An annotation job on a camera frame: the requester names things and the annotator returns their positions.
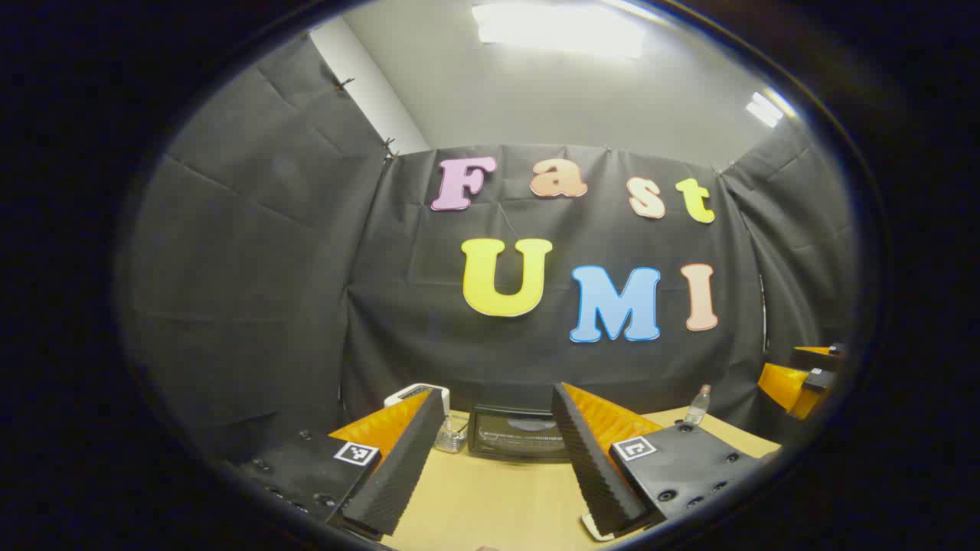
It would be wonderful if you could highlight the cream rectangular food tray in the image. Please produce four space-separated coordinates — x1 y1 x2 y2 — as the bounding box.
580 511 618 543

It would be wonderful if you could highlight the black electric oven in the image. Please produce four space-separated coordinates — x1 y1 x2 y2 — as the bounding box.
467 403 573 461

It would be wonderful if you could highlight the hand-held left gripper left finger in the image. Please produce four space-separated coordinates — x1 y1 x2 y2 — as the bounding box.
222 387 449 538

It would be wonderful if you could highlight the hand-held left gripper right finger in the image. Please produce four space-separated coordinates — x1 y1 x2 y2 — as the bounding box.
551 381 770 538

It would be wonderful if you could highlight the clear plastic water bottle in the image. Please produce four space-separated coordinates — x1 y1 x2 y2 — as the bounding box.
684 384 713 427

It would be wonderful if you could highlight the ceiling light panel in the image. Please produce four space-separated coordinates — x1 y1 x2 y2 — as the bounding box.
471 2 648 59
746 91 786 128

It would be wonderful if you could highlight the white toaster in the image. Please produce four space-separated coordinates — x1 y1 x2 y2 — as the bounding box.
383 383 449 408

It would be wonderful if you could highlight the clear glass cup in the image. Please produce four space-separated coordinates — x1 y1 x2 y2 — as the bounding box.
435 416 469 455

